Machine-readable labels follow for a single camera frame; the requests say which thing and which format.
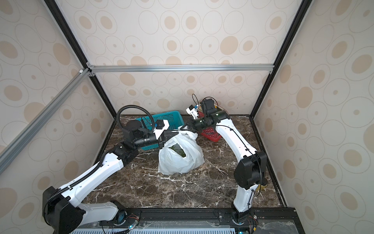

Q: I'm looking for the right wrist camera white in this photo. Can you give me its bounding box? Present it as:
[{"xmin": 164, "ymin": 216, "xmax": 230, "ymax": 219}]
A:
[{"xmin": 186, "ymin": 105, "xmax": 199, "ymax": 120}]

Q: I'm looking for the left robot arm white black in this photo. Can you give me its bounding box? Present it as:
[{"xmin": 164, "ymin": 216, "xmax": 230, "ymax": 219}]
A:
[{"xmin": 42, "ymin": 120, "xmax": 179, "ymax": 234}]

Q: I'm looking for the yellow jar black lid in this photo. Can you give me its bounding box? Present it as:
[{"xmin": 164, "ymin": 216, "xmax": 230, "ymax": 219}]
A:
[{"xmin": 256, "ymin": 180, "xmax": 268, "ymax": 192}]

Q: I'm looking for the red toaster with toast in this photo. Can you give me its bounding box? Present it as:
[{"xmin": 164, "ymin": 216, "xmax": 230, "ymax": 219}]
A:
[{"xmin": 198, "ymin": 97, "xmax": 230, "ymax": 142}]

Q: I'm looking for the teal plastic basket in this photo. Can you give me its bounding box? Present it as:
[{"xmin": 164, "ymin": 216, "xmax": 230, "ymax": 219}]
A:
[{"xmin": 135, "ymin": 110, "xmax": 185, "ymax": 151}]

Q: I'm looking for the large pineapple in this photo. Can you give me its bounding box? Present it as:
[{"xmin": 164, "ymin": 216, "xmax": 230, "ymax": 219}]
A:
[{"xmin": 170, "ymin": 144, "xmax": 187, "ymax": 158}]

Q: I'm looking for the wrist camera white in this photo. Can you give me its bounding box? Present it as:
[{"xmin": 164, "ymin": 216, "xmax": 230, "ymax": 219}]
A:
[
  {"xmin": 153, "ymin": 120, "xmax": 169, "ymax": 139},
  {"xmin": 186, "ymin": 105, "xmax": 199, "ymax": 120}
]

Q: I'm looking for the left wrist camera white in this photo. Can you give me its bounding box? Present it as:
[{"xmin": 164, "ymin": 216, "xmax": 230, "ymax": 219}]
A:
[{"xmin": 153, "ymin": 120, "xmax": 169, "ymax": 139}]

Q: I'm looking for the horizontal aluminium frame bar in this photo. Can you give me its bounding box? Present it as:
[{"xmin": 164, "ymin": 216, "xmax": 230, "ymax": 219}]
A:
[{"xmin": 90, "ymin": 64, "xmax": 274, "ymax": 73}]

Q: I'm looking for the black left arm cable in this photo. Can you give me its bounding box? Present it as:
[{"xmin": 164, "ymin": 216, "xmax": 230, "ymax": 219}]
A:
[{"xmin": 116, "ymin": 105, "xmax": 156, "ymax": 132}]

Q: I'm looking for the white plastic bag lemon print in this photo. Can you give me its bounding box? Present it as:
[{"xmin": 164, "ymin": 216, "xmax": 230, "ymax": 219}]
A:
[{"xmin": 158, "ymin": 131, "xmax": 205, "ymax": 175}]

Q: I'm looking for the left aluminium frame bar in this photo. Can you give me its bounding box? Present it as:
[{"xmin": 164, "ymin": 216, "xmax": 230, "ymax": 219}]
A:
[{"xmin": 1, "ymin": 68, "xmax": 90, "ymax": 173}]

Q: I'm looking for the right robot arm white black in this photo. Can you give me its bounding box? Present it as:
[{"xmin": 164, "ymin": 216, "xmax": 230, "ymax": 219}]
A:
[{"xmin": 181, "ymin": 98, "xmax": 267, "ymax": 225}]

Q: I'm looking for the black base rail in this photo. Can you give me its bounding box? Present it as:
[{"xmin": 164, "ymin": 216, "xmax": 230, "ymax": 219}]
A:
[{"xmin": 74, "ymin": 207, "xmax": 305, "ymax": 234}]

